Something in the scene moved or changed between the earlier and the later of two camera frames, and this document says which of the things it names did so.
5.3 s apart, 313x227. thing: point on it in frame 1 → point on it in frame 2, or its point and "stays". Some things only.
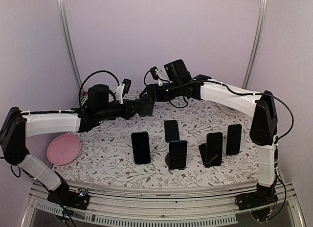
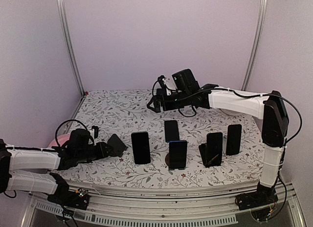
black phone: [234, 139] stays
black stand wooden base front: [167, 161] stays
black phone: [177, 152] stays
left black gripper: [129, 112] → [103, 151]
